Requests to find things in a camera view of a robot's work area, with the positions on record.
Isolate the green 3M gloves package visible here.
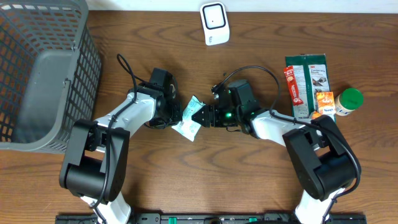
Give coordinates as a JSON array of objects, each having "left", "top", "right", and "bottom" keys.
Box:
[{"left": 285, "top": 54, "right": 331, "bottom": 119}]

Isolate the white barcode scanner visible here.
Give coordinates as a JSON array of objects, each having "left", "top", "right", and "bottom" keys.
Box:
[{"left": 200, "top": 2, "right": 230, "bottom": 46}]

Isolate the grey plastic mesh basket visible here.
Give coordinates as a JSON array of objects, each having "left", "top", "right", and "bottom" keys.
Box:
[{"left": 1, "top": 0, "right": 102, "bottom": 154}]

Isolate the teal wet wipes pack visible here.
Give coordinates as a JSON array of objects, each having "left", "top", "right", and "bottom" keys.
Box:
[{"left": 172, "top": 96, "right": 205, "bottom": 142}]

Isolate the red stick sachet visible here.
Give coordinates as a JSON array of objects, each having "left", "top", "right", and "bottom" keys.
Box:
[{"left": 284, "top": 65, "right": 305, "bottom": 106}]

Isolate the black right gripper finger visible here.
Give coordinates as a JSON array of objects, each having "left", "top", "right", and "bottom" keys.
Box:
[
  {"left": 192, "top": 105, "right": 206, "bottom": 121},
  {"left": 192, "top": 118, "right": 211, "bottom": 128}
]

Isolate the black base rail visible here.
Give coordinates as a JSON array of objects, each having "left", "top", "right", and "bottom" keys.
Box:
[{"left": 55, "top": 213, "right": 368, "bottom": 224}]

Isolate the green lid jar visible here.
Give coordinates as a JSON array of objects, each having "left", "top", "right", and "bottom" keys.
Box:
[{"left": 335, "top": 88, "right": 364, "bottom": 116}]

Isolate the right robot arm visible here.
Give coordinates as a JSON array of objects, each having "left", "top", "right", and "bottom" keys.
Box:
[{"left": 192, "top": 80, "right": 361, "bottom": 223}]

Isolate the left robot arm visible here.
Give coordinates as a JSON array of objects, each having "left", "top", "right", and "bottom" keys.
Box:
[{"left": 59, "top": 68, "right": 182, "bottom": 223}]

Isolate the orange tissue pack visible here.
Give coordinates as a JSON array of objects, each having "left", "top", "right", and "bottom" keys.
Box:
[
  {"left": 310, "top": 111, "right": 322, "bottom": 119},
  {"left": 316, "top": 91, "right": 336, "bottom": 115}
]

